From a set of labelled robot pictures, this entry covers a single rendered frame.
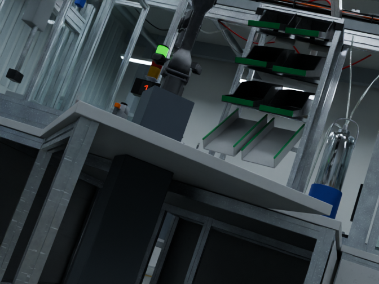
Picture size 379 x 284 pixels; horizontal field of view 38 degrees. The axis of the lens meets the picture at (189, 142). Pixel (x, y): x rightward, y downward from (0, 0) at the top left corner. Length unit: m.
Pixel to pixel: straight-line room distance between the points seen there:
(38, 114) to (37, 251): 1.05
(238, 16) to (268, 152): 1.59
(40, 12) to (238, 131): 1.35
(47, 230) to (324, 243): 0.88
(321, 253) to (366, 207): 1.37
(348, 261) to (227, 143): 0.78
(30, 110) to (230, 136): 0.79
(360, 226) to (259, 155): 1.19
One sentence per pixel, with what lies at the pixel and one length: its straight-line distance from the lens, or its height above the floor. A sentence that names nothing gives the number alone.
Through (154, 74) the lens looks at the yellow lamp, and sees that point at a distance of 2.41.
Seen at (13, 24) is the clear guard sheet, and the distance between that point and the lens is 3.43.
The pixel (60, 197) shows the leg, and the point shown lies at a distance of 1.26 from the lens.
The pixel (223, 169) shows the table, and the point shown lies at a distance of 1.34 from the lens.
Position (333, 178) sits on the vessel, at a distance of 2.80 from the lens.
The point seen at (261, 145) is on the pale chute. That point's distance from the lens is 2.09.
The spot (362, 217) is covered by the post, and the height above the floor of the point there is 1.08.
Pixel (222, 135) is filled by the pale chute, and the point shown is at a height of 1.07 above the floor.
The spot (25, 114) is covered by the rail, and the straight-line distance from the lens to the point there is 2.27.
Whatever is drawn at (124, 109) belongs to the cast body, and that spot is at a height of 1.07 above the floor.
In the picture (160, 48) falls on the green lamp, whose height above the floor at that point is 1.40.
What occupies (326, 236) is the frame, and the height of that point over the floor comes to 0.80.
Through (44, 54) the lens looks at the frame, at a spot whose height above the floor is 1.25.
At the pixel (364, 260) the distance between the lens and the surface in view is 2.49.
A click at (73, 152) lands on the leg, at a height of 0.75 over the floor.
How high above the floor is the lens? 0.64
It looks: 10 degrees up
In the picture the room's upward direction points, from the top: 20 degrees clockwise
